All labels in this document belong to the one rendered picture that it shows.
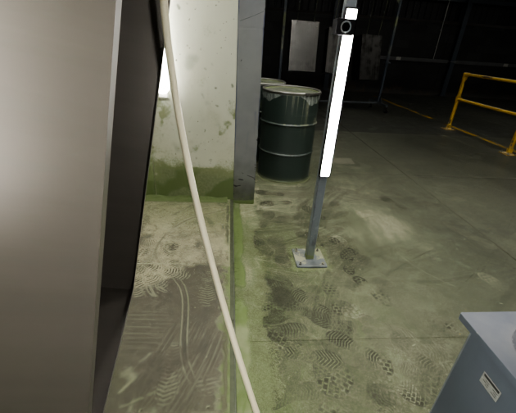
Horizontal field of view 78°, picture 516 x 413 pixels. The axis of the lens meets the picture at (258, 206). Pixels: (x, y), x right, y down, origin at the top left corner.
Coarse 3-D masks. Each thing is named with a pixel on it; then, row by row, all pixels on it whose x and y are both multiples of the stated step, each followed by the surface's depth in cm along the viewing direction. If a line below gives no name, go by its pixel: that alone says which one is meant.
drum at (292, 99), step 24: (264, 96) 304; (288, 96) 289; (312, 96) 294; (264, 120) 312; (288, 120) 298; (312, 120) 308; (264, 144) 322; (288, 144) 309; (312, 144) 327; (264, 168) 331; (288, 168) 320
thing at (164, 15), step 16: (160, 0) 63; (176, 80) 69; (176, 96) 69; (176, 112) 70; (192, 176) 74; (192, 192) 75; (208, 240) 77; (208, 256) 78; (224, 304) 80; (224, 320) 81; (240, 352) 82; (240, 368) 82
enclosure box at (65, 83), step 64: (0, 0) 26; (64, 0) 27; (128, 0) 76; (0, 64) 28; (64, 64) 29; (128, 64) 82; (0, 128) 31; (64, 128) 32; (128, 128) 89; (0, 192) 33; (64, 192) 34; (128, 192) 98; (0, 256) 37; (64, 256) 38; (128, 256) 108; (0, 320) 40; (64, 320) 42; (0, 384) 45; (64, 384) 48
